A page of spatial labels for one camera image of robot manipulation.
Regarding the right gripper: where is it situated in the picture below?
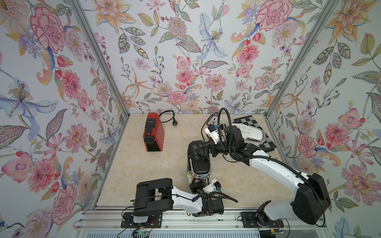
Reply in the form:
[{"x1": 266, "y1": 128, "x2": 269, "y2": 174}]
[{"x1": 196, "y1": 139, "x2": 236, "y2": 160}]

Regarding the red coffee machine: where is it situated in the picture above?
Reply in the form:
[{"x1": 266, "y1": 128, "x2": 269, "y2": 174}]
[{"x1": 143, "y1": 113, "x2": 165, "y2": 152}]

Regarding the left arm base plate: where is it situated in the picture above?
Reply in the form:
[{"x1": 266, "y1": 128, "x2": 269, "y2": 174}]
[{"x1": 121, "y1": 212, "x2": 163, "y2": 229}]

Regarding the red machine black cable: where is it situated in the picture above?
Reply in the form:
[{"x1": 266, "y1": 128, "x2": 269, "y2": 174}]
[{"x1": 158, "y1": 109, "x2": 178, "y2": 127}]

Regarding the black power cable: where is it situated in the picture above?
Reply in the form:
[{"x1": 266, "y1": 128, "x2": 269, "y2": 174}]
[{"x1": 200, "y1": 112, "x2": 219, "y2": 140}]

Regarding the blue striped cloth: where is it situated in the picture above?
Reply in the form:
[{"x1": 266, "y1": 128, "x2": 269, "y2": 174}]
[{"x1": 187, "y1": 171, "x2": 194, "y2": 184}]

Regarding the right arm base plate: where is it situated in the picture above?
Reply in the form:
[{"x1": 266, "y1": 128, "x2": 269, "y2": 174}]
[{"x1": 237, "y1": 212, "x2": 284, "y2": 229}]

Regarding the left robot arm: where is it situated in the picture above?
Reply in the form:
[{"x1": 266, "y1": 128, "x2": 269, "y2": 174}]
[{"x1": 133, "y1": 178, "x2": 224, "y2": 217}]

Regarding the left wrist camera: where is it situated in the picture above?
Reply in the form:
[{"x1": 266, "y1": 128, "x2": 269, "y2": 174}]
[{"x1": 203, "y1": 179, "x2": 221, "y2": 194}]

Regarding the black coffee machine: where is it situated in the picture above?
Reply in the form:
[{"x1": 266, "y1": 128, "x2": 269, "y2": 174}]
[{"x1": 187, "y1": 140, "x2": 212, "y2": 180}]

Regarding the white coffee machine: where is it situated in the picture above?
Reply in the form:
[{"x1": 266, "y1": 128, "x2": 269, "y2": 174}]
[{"x1": 232, "y1": 124, "x2": 266, "y2": 143}]

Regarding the black white chessboard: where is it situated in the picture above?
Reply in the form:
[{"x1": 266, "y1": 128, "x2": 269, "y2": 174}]
[{"x1": 232, "y1": 116, "x2": 276, "y2": 152}]

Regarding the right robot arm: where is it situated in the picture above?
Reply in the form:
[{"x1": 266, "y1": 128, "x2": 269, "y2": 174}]
[{"x1": 197, "y1": 108, "x2": 331, "y2": 227}]

